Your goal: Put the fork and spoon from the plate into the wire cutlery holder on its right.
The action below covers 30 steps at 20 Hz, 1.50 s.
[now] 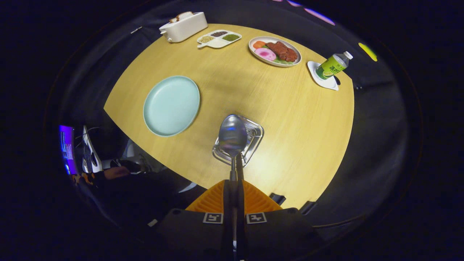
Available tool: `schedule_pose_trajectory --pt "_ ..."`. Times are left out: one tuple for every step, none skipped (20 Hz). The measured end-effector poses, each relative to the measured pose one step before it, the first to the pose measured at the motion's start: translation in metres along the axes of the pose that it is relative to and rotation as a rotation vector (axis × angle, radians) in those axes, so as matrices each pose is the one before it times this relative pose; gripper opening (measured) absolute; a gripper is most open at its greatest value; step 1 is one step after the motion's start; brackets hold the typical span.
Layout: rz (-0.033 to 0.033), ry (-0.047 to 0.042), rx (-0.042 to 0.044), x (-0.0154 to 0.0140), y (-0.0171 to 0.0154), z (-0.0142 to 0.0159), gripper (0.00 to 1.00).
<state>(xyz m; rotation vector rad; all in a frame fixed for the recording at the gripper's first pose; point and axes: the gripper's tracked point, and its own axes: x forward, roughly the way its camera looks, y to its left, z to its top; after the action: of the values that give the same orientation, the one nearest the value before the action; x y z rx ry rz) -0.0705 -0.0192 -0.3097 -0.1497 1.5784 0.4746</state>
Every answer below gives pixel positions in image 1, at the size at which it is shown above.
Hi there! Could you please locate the white device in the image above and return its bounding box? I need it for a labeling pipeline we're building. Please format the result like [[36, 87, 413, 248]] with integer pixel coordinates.
[[82, 125, 103, 173]]

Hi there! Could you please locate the white divided seasoning dish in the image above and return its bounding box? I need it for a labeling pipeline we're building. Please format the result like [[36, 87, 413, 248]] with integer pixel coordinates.
[[197, 30, 242, 49]]

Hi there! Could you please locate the pink round food slice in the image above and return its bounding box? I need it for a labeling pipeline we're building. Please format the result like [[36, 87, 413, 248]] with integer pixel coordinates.
[[254, 47, 277, 61]]

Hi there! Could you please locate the brown steak piece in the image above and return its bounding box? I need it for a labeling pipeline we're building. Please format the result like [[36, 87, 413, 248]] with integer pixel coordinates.
[[266, 41, 298, 62]]

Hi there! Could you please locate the white oval food plate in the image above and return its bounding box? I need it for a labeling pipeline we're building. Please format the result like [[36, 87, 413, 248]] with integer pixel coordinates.
[[248, 36, 302, 67]]

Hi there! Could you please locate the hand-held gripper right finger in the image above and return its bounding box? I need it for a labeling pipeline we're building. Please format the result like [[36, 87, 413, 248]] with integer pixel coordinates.
[[237, 179, 323, 261]]

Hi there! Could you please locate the metal spoon brown handle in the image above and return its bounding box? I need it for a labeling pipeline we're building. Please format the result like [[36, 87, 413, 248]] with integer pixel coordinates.
[[218, 114, 248, 182]]

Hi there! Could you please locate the green label plastic bottle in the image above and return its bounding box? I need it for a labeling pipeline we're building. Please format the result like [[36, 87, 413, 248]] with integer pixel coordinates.
[[315, 51, 353, 80]]

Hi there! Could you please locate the white toaster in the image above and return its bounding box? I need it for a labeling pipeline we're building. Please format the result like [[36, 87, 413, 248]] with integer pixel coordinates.
[[159, 12, 208, 43]]

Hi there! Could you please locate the white coaster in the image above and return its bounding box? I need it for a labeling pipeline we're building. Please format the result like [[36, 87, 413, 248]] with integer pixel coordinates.
[[307, 61, 339, 91]]

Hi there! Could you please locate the toasted bread slice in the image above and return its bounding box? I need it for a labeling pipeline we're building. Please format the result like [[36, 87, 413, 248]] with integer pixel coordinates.
[[169, 11, 194, 23]]

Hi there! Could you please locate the purple lit screen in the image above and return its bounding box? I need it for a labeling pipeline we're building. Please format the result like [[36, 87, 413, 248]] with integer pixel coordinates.
[[59, 125, 77, 175]]

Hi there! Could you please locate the light teal plate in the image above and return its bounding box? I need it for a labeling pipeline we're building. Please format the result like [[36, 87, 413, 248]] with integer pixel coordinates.
[[143, 75, 201, 137]]

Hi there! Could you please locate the perforated metal tray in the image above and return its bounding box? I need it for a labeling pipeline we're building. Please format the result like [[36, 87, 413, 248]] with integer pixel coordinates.
[[212, 116, 264, 168]]

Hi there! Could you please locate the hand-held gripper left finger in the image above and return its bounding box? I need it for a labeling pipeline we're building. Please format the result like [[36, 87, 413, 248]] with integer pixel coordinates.
[[156, 179, 234, 261]]

